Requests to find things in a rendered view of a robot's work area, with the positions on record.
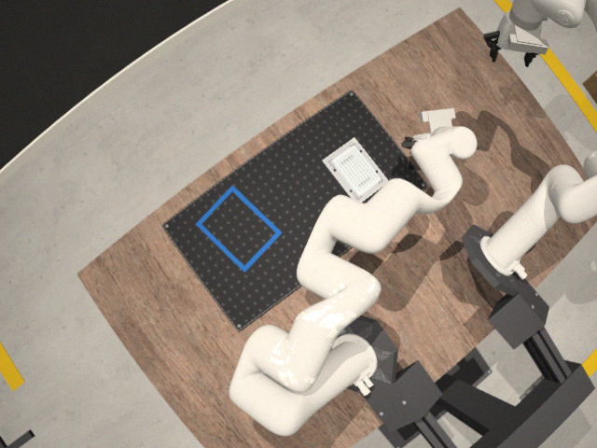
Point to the blue tape outline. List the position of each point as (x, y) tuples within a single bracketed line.
[(265, 246)]

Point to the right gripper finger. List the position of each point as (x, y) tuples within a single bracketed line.
[(492, 44), (528, 58)]

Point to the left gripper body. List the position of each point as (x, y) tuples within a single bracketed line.
[(420, 136)]

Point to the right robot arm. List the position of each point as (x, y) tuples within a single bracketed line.
[(574, 201)]

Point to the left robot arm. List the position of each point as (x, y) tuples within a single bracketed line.
[(296, 361)]

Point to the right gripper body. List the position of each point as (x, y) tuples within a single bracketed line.
[(506, 27)]

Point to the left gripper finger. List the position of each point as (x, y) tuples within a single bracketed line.
[(408, 144)]

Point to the black perforated breadboard plate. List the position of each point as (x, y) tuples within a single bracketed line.
[(289, 184)]

